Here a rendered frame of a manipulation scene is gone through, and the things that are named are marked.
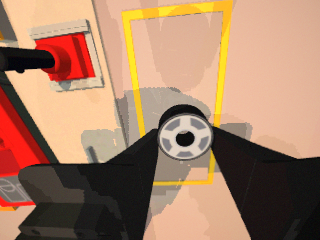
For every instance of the yellow rectangular outline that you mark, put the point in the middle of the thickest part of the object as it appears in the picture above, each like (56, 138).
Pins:
(175, 10)

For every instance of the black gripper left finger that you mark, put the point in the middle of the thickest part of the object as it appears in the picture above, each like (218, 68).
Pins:
(123, 183)

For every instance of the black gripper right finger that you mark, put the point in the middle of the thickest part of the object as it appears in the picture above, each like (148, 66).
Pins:
(274, 192)

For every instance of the black and white wheel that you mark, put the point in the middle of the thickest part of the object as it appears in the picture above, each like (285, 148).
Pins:
(191, 145)

